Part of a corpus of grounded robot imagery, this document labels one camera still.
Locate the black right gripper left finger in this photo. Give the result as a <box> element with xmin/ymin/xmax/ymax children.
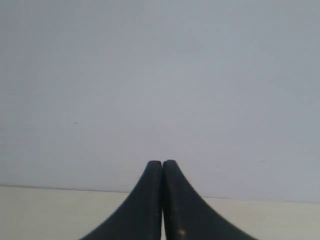
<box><xmin>82</xmin><ymin>160</ymin><xmax>162</xmax><ymax>240</ymax></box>

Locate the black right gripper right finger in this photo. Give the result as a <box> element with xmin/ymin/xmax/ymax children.
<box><xmin>162</xmin><ymin>160</ymin><xmax>253</xmax><ymax>240</ymax></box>

